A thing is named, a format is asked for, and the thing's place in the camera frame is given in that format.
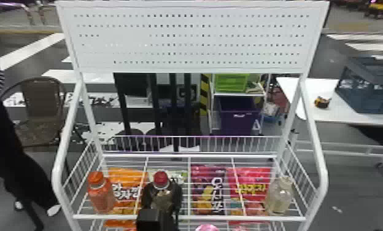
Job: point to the striped post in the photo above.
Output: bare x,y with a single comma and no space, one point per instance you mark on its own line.
204,93

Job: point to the orange bottle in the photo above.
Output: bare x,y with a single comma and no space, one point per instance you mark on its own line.
100,195

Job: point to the person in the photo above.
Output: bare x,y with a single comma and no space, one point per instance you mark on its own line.
7,161

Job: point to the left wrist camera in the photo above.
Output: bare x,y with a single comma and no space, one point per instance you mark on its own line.
148,220

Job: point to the red snack packet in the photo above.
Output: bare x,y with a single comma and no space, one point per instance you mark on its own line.
248,188

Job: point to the purple crate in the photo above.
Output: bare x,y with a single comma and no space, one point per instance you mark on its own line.
238,117

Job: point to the purple snack packet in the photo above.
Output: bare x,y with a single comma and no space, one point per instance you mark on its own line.
207,190

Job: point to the dark bottle with red cap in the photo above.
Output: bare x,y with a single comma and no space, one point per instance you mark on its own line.
162,195

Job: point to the white shelf trolley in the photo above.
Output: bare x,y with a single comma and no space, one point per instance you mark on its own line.
212,109

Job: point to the brown chair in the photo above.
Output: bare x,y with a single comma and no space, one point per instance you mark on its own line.
43,100

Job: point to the white snack packet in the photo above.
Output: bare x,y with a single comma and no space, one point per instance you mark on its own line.
178,176

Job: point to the orange snack packet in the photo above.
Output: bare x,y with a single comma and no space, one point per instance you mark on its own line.
127,193

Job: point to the clear bottle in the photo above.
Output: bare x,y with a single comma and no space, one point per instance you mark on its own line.
278,196

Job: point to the white side table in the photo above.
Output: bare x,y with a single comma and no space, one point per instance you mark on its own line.
333,111

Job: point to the pink snack packet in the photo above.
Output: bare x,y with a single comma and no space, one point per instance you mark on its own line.
207,227

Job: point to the yellow tape measure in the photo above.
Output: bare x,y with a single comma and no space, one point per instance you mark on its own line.
322,102

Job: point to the green basket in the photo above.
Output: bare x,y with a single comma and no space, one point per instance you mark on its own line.
231,83

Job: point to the blue crate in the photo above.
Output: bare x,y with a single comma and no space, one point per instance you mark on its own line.
368,90

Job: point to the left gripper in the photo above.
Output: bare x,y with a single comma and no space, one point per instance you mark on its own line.
169,222

